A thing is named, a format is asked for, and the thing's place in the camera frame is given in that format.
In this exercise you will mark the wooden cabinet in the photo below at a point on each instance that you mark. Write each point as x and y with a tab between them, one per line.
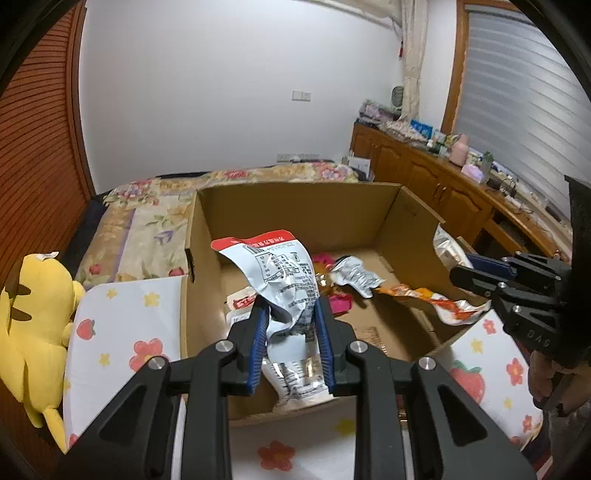
415	180

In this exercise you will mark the silver red-topped snack bag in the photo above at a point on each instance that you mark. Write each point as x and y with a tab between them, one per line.
286	277

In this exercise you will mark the beige curtain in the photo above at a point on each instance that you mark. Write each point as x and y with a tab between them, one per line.
411	69

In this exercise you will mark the brown slatted wardrobe door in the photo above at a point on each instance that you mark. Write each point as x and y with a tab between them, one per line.
41	138

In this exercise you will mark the yellow plush toy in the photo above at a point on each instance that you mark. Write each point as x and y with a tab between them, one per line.
32	332

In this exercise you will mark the small grey desk fan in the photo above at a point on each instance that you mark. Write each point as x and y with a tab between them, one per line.
397	97

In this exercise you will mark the pink cup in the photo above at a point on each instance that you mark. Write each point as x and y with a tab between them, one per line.
458	148

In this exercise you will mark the white beige snack packet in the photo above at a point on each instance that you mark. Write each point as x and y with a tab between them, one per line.
445	249

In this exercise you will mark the wooden window frame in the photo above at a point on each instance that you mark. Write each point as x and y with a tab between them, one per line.
455	69

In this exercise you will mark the grey window blind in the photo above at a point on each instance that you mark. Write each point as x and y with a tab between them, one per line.
517	92

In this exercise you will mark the brown cardboard box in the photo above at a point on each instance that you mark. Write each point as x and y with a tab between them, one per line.
369	217

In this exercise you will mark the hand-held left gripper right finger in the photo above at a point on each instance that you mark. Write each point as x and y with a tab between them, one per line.
323	350

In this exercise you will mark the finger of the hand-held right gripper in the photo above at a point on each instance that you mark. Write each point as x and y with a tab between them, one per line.
489	265
475	281

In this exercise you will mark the white red-labelled snack packet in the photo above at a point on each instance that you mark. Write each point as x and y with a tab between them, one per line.
240	307

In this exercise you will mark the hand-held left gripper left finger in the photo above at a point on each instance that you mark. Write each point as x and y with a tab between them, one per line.
258	350

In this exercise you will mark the wall power outlet strip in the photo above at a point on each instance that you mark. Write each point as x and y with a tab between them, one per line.
298	156

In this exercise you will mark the pink clear snack packet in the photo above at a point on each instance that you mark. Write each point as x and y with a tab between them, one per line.
339	304

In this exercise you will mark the floral quilt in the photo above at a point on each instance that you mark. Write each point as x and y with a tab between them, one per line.
147	217

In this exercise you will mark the orange silver snack packet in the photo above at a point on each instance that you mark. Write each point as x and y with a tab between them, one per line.
443	302

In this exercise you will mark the person's right hand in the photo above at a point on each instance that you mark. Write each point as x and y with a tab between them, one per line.
540	378

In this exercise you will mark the white flower-printed sheet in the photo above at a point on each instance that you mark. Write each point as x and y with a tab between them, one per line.
120	318

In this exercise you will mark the white storage box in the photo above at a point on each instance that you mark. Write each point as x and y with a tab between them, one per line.
360	167

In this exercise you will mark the white wall switch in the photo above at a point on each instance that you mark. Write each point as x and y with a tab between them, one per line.
301	95

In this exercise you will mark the small silver snack packet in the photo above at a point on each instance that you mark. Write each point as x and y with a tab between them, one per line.
358	277

